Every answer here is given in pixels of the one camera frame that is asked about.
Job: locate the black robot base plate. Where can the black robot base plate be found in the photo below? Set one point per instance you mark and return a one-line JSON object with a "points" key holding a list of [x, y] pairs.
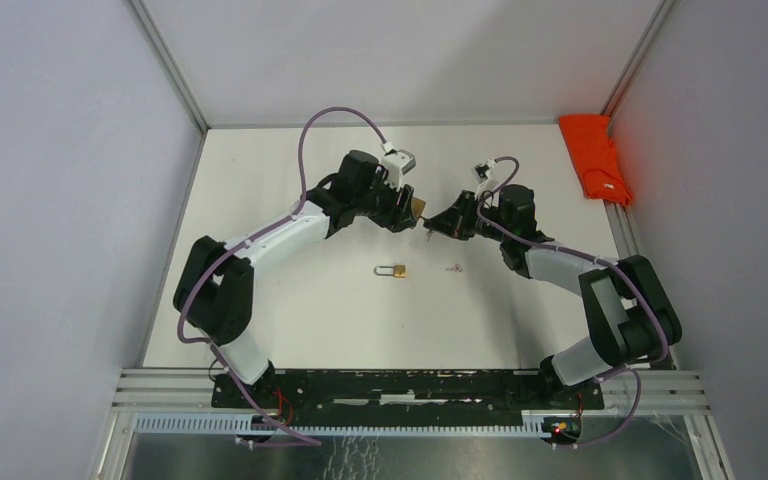
{"points": [[405, 398]]}

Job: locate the aluminium corner frame rail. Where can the aluminium corner frame rail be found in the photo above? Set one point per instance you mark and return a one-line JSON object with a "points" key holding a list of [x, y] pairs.
{"points": [[642, 50]]}

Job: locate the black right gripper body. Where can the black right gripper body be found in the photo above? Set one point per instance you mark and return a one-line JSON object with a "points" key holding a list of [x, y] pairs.
{"points": [[472, 225]]}

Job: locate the orange folded cloth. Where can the orange folded cloth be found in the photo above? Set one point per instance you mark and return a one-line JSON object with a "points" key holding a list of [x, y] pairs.
{"points": [[594, 158]]}

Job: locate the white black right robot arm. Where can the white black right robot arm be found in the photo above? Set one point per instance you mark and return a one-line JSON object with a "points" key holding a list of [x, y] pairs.
{"points": [[628, 313]]}

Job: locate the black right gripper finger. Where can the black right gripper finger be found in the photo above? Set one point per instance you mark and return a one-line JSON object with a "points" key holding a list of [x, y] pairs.
{"points": [[453, 215], [449, 229]]}

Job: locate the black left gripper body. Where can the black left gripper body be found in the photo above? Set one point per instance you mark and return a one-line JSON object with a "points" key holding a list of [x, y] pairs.
{"points": [[389, 214]]}

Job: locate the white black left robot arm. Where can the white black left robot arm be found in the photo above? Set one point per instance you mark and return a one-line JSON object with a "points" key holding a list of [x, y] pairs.
{"points": [[215, 293]]}

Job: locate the large brass padlock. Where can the large brass padlock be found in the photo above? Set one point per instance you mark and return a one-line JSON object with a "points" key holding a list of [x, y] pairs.
{"points": [[417, 207]]}

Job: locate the left aluminium frame rail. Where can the left aluminium frame rail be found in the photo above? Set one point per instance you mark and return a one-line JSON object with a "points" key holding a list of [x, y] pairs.
{"points": [[168, 64]]}

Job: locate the small brass padlock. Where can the small brass padlock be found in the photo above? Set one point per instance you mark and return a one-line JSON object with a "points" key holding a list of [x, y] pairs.
{"points": [[395, 271]]}

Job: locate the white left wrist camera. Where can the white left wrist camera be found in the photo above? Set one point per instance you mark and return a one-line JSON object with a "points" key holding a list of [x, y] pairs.
{"points": [[397, 163]]}

